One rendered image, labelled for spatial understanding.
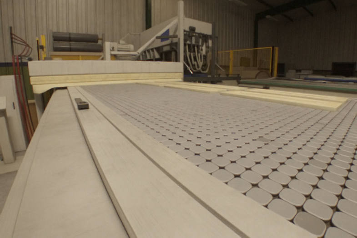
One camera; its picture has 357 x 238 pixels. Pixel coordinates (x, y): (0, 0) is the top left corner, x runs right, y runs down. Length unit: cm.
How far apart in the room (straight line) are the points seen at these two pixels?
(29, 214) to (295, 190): 35
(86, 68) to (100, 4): 505
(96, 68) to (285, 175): 238
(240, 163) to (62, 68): 232
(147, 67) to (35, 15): 501
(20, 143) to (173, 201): 288
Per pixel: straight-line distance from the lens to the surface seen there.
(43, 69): 246
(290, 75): 1154
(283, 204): 25
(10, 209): 35
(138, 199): 23
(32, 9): 709
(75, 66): 245
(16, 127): 296
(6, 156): 270
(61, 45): 601
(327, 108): 92
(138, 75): 265
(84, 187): 31
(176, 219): 20
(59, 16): 701
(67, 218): 27
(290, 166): 34
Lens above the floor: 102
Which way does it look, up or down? 10 degrees down
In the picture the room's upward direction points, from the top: straight up
